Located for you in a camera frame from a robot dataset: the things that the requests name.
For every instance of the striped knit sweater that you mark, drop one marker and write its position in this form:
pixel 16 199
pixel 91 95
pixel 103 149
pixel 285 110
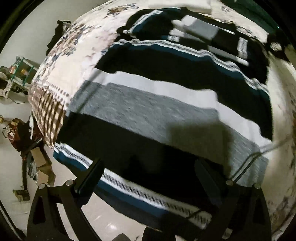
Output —
pixel 143 111

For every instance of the cardboard box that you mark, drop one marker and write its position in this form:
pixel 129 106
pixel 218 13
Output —
pixel 44 166

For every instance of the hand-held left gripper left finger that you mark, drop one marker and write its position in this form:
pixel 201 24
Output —
pixel 92 174

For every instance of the white folded cloth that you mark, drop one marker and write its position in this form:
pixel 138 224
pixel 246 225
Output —
pixel 185 5

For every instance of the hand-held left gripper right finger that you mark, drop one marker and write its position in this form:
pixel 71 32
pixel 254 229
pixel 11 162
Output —
pixel 206 179

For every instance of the green rack shelf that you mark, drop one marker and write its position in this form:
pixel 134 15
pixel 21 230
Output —
pixel 22 69

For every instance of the floral bed blanket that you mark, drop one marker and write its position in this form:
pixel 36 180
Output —
pixel 76 58

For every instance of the dark cloth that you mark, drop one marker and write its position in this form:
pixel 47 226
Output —
pixel 281 39

